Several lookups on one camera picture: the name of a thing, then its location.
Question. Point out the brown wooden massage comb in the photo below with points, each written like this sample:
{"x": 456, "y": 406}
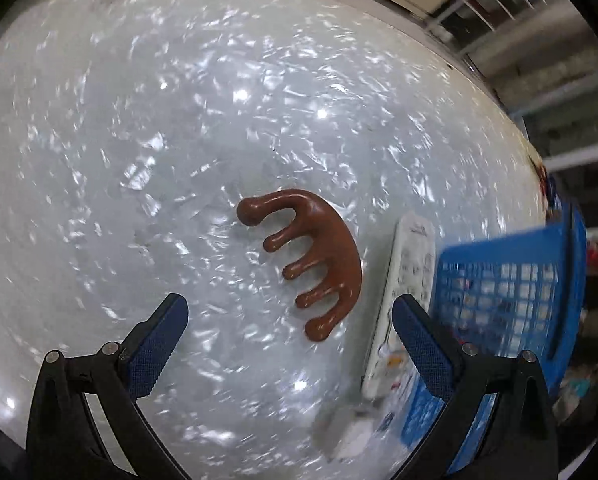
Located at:
{"x": 339, "y": 250}

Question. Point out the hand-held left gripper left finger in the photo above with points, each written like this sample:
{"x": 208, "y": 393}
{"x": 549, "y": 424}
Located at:
{"x": 156, "y": 345}

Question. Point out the white remote control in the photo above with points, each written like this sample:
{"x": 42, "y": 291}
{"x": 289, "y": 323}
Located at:
{"x": 409, "y": 260}

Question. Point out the blue plastic basket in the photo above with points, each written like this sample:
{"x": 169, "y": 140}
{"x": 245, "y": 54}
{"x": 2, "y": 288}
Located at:
{"x": 504, "y": 280}

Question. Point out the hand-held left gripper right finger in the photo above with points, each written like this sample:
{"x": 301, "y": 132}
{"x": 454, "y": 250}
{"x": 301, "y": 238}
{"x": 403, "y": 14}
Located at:
{"x": 421, "y": 345}

